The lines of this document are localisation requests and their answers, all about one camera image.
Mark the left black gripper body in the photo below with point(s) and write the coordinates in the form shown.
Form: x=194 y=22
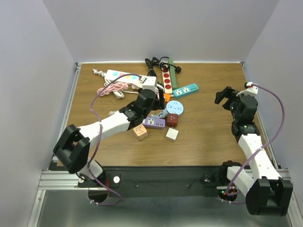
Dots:
x=155 y=105

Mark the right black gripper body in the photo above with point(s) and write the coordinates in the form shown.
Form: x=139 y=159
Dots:
x=233 y=102

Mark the light blue round socket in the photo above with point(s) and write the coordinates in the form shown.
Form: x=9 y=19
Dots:
x=175 y=107

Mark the dark red cube socket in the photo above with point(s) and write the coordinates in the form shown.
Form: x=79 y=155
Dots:
x=172 y=120

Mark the peach cube socket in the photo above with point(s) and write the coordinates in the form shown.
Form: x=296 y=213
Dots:
x=140 y=132

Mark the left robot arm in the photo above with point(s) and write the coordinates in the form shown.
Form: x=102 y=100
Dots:
x=72 y=148

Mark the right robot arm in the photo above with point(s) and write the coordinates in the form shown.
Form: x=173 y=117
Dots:
x=264 y=189

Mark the orange power strip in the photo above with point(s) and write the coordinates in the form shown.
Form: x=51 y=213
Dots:
x=166 y=97

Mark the cream red-outlet power strip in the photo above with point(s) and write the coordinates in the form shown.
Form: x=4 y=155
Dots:
x=166 y=78

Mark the purple power strip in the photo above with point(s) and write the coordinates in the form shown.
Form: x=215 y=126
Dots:
x=155 y=123

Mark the teal power strip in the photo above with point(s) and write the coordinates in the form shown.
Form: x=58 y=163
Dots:
x=185 y=91

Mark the green power strip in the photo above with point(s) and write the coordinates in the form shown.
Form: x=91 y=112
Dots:
x=172 y=74

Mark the white cube adapter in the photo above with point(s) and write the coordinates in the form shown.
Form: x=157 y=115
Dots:
x=172 y=134

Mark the white multicolour power strip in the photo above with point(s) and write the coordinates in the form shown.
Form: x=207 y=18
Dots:
x=125 y=77

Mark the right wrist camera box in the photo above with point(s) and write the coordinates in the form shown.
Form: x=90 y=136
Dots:
x=250 y=89

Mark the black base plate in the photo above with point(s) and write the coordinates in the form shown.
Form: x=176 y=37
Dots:
x=155 y=181

